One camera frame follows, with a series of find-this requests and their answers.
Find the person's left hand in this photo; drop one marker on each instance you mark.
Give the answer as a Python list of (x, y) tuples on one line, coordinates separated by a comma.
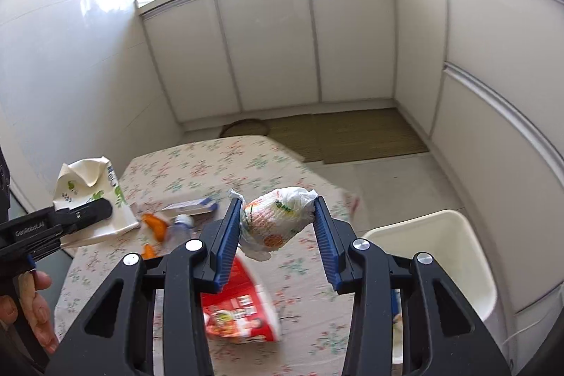
[(35, 314)]

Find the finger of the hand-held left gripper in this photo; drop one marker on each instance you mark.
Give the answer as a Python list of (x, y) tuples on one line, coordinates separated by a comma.
[(44, 251), (88, 212)]

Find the floral tablecloth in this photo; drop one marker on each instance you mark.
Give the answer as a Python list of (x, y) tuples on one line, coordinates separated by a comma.
[(211, 169)]

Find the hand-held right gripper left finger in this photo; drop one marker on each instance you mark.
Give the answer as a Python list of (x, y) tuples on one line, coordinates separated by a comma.
[(229, 244)]

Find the printed plastic bag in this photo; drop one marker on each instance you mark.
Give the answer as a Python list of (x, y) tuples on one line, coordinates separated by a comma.
[(275, 222)]

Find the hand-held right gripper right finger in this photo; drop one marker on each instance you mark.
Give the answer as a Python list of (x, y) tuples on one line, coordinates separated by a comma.
[(326, 244)]

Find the white kitchen cabinet with doors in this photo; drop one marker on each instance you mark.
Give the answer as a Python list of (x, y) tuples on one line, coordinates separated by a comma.
[(273, 41)]

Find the large brown floor mat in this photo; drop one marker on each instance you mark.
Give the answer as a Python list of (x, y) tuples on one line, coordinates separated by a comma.
[(374, 133)]

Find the white plastic bin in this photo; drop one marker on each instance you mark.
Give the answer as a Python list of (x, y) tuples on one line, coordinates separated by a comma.
[(440, 244)]

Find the small brown floor mat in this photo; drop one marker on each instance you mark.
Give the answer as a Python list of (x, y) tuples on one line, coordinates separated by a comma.
[(291, 138)]

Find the round woven mat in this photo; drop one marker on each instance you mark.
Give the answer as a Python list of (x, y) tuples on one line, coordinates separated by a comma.
[(242, 127)]

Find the white kitchen cabinet with drawers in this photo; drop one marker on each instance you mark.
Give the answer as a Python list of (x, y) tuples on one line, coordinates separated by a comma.
[(484, 28)]

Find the red instant noodle cup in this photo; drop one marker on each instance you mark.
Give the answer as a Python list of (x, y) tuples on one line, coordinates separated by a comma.
[(246, 314)]

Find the white paper bag green print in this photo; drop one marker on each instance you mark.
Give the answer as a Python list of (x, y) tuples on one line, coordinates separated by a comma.
[(83, 177)]

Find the orange peel piece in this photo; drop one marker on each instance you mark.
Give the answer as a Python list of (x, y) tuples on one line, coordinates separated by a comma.
[(156, 226), (150, 251)]

